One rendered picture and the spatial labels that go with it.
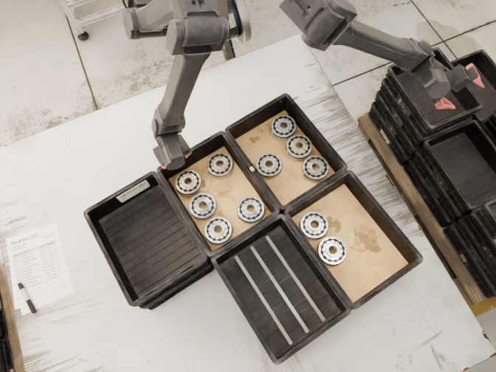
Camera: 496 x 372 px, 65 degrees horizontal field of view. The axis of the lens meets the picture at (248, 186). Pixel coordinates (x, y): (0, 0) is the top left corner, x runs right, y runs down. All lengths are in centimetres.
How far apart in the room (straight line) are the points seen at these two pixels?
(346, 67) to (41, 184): 204
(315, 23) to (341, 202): 79
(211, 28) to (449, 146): 171
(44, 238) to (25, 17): 223
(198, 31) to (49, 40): 270
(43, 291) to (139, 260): 44
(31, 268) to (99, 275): 28
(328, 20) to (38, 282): 144
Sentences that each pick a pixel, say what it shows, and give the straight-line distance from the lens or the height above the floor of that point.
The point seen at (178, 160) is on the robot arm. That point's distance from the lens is 112.
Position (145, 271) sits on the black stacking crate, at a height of 83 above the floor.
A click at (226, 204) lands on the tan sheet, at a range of 149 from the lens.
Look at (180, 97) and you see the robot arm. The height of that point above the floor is 147.
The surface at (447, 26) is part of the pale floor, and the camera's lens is 332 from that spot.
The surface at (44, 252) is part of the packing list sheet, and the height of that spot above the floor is 70.
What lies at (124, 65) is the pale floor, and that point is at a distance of 304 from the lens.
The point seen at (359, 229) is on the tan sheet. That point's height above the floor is 83.
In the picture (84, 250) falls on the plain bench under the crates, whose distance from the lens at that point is 174.
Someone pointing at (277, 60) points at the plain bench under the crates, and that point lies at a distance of 198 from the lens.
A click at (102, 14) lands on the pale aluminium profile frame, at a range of 321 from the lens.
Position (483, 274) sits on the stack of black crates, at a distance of 226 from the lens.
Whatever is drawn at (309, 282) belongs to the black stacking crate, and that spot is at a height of 83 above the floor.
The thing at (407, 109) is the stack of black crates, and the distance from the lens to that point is 215.
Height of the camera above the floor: 224
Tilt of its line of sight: 69 degrees down
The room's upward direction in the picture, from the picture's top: 7 degrees counter-clockwise
